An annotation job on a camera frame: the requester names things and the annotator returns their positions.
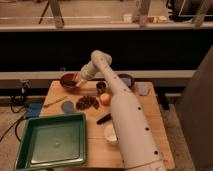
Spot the black cable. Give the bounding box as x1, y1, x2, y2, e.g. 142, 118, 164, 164
0, 83, 32, 144

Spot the green plastic tray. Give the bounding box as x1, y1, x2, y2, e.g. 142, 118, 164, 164
14, 113, 87, 171

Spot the white round cup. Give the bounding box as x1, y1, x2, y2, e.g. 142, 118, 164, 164
104, 124, 117, 144

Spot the small metal cup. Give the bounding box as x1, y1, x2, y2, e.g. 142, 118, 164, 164
96, 81, 106, 94

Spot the red-brown bowl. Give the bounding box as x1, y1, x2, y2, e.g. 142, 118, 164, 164
60, 73, 78, 90

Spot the blue box on floor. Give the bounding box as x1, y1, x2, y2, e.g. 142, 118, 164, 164
24, 103, 42, 119

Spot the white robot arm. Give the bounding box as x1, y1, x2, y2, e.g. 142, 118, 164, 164
77, 50, 166, 171

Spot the wooden stick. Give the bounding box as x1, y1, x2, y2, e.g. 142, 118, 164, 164
43, 96, 67, 108

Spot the dark bowl with blue sponge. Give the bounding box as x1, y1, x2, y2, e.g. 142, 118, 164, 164
119, 74, 135, 88

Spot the black handled peeler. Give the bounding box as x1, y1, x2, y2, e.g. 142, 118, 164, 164
96, 113, 111, 125

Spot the blue round lid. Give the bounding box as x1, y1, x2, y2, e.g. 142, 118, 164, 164
61, 101, 74, 113

